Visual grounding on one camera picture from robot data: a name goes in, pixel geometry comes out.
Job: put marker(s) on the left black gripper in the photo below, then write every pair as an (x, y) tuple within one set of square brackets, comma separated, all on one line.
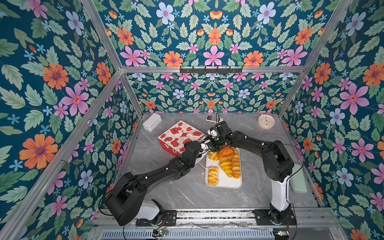
[(186, 144)]

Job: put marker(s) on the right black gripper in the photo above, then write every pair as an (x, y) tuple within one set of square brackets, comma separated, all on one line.
[(210, 138)]

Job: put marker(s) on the reddish brown long loaf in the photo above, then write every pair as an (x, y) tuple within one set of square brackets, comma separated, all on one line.
[(226, 153)]

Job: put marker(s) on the red white paper bag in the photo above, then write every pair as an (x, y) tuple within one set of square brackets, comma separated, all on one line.
[(174, 139)]

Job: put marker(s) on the small yellow bun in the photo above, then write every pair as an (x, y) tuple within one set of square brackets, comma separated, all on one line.
[(214, 156)]

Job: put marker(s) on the long twisted bread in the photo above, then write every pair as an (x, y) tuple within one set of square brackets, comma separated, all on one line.
[(236, 164)]

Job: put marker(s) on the pale cream bread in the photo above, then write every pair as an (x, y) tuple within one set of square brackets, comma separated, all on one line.
[(227, 167)]

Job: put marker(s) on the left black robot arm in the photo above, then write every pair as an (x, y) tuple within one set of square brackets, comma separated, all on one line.
[(126, 199)]

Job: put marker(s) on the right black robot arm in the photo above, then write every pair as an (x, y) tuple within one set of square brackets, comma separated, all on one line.
[(278, 165)]

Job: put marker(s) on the white remote control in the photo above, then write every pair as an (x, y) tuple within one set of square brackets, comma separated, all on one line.
[(214, 119)]

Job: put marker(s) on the white rectangular tray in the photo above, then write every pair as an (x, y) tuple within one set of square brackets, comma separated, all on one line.
[(224, 181)]

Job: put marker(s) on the pink round clock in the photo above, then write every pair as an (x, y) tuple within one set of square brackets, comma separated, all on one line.
[(266, 122)]

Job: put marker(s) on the white plastic box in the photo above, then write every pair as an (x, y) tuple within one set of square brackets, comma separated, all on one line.
[(152, 122)]

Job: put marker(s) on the pale green object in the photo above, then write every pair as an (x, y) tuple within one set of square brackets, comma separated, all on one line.
[(298, 180)]

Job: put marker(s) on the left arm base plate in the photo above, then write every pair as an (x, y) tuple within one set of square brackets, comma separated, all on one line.
[(166, 217)]

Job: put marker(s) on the black hook rail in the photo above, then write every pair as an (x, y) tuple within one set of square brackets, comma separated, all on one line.
[(210, 70)]

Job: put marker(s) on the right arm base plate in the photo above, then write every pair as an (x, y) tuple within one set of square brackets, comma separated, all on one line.
[(274, 217)]

